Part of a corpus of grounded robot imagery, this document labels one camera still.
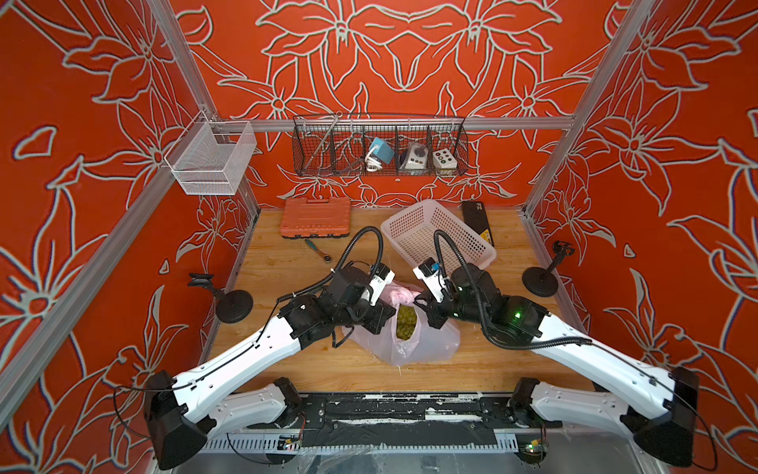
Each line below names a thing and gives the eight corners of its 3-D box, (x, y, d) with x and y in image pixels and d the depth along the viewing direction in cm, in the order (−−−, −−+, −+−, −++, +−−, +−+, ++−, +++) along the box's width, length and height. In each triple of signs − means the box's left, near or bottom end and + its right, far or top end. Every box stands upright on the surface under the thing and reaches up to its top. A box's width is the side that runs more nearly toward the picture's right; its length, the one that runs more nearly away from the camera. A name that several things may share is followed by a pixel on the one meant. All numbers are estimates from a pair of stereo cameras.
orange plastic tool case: (281, 241, 112) (276, 230, 107) (290, 207, 124) (286, 196, 119) (348, 241, 112) (347, 230, 107) (351, 207, 124) (350, 196, 119)
